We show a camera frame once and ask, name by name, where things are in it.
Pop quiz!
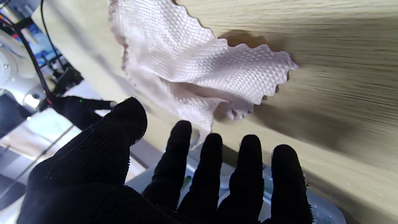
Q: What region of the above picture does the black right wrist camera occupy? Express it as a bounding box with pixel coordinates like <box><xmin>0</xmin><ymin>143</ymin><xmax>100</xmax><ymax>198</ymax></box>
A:
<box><xmin>53</xmin><ymin>66</ymin><xmax>84</xmax><ymax>95</ymax></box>

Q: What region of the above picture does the red black right arm cable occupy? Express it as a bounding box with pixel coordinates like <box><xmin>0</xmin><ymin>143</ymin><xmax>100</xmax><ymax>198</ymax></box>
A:
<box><xmin>0</xmin><ymin>0</ymin><xmax>62</xmax><ymax>106</ymax></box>

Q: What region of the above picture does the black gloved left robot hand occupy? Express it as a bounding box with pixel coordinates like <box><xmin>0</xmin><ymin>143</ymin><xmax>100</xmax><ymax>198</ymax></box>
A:
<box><xmin>17</xmin><ymin>97</ymin><xmax>313</xmax><ymax>224</ymax></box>

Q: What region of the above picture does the beige wiping cloth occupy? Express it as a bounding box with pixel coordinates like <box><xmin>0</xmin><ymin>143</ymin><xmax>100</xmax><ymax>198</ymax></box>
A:
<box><xmin>108</xmin><ymin>0</ymin><xmax>299</xmax><ymax>150</ymax></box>

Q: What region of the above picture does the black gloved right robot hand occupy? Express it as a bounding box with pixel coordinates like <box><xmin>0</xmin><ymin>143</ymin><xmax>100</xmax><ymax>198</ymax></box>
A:
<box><xmin>51</xmin><ymin>96</ymin><xmax>117</xmax><ymax>131</ymax></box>

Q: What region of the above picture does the blue plastic dish rack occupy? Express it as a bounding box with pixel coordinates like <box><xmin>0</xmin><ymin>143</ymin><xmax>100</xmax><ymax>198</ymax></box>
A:
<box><xmin>127</xmin><ymin>156</ymin><xmax>347</xmax><ymax>224</ymax></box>

